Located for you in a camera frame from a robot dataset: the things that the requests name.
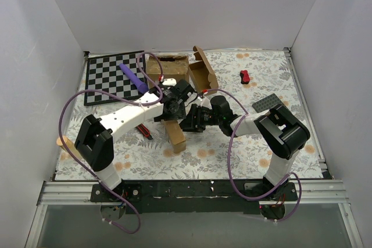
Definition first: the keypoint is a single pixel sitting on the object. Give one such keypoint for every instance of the small cardboard express box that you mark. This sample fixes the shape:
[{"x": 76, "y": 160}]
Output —
[{"x": 176, "y": 136}]

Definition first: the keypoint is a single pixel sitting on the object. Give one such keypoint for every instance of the grey studded building plate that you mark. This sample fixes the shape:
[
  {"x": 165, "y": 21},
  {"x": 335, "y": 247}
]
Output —
[{"x": 266, "y": 103}]

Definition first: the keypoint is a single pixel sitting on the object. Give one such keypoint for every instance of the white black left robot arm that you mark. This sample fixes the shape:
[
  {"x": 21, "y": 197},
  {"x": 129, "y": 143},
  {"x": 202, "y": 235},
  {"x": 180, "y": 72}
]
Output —
[{"x": 97, "y": 135}]

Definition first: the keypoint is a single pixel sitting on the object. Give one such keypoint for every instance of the aluminium frame rail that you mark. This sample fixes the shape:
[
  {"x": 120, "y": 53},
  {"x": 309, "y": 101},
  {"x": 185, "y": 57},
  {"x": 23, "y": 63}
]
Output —
[{"x": 312, "y": 191}]

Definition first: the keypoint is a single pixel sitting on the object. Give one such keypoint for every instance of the wooden cork cylinder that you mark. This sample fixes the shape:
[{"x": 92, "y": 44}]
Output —
[{"x": 69, "y": 144}]

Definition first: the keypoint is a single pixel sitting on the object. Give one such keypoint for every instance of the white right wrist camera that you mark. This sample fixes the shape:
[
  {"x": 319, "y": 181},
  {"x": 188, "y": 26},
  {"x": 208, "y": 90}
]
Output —
[{"x": 203, "y": 100}]

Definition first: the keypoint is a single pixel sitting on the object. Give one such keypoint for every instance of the floral patterned table mat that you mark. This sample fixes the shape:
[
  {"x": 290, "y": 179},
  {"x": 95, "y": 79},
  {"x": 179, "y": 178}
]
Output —
[{"x": 205, "y": 156}]

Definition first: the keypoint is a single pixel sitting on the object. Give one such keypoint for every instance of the large brown cardboard box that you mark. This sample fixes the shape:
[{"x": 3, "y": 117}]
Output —
[{"x": 174, "y": 66}]

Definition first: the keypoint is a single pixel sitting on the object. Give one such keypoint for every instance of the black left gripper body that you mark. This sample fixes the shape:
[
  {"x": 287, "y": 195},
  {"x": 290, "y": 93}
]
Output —
[{"x": 167, "y": 116}]

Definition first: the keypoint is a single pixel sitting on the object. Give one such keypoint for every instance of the purple cylindrical tool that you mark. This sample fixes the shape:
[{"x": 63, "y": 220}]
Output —
[{"x": 141, "y": 86}]

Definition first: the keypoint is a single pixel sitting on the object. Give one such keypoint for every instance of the open small cardboard box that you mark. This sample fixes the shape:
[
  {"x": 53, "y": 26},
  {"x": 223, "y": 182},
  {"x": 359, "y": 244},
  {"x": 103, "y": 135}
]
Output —
[{"x": 201, "y": 73}]

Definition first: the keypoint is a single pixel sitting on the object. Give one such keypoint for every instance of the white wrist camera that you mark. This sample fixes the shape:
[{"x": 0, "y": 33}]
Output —
[
  {"x": 203, "y": 100},
  {"x": 167, "y": 81}
]

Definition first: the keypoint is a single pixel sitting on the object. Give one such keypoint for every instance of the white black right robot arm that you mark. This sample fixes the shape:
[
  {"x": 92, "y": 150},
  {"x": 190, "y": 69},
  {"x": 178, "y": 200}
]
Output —
[{"x": 283, "y": 132}]

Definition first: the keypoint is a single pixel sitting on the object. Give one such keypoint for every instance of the black and white chessboard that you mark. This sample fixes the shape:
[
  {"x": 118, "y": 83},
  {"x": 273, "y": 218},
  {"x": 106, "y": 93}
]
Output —
[{"x": 104, "y": 73}]

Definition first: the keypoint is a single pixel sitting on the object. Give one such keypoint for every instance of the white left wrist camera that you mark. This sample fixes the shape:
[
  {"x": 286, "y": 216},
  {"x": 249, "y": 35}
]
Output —
[{"x": 167, "y": 81}]

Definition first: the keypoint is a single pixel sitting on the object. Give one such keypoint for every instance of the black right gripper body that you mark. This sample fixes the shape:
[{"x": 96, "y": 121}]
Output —
[{"x": 221, "y": 114}]

